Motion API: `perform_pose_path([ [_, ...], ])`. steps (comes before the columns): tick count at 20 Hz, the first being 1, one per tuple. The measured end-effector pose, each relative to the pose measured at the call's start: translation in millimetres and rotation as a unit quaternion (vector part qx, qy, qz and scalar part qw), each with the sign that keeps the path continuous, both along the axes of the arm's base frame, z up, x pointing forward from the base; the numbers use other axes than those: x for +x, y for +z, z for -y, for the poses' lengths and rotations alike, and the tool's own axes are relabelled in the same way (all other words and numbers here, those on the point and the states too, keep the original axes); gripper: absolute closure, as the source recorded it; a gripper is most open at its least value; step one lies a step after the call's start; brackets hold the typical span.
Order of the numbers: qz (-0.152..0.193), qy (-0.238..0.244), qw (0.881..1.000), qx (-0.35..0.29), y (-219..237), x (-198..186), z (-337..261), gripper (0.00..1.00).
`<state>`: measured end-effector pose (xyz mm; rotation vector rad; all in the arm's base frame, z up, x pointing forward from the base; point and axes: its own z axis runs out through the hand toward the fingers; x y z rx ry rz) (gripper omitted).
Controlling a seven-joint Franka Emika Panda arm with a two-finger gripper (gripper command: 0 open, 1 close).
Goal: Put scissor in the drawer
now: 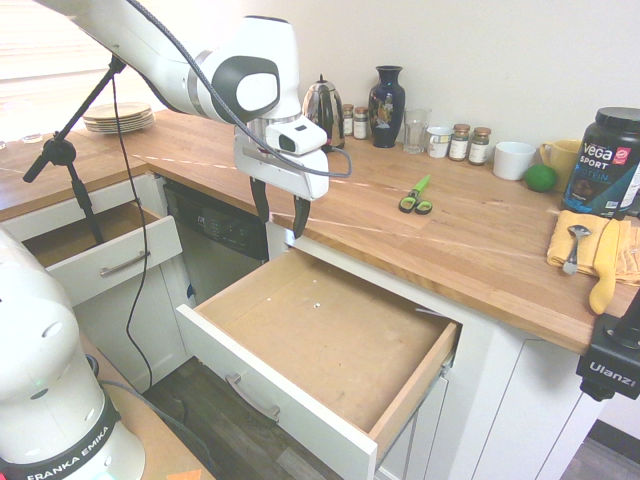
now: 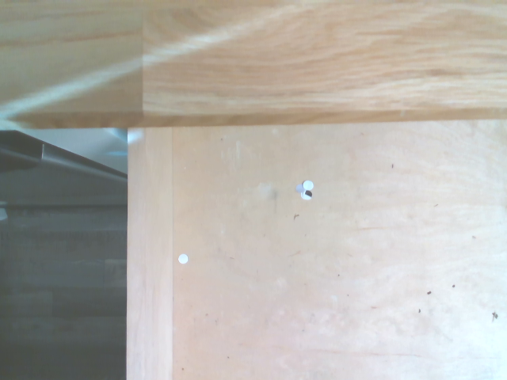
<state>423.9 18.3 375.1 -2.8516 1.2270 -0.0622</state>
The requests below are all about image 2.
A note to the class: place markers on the open wooden drawer white front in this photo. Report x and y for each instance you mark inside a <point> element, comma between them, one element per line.
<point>317,277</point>

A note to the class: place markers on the dishwasher with dark panel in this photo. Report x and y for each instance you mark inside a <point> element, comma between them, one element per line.
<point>59,158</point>

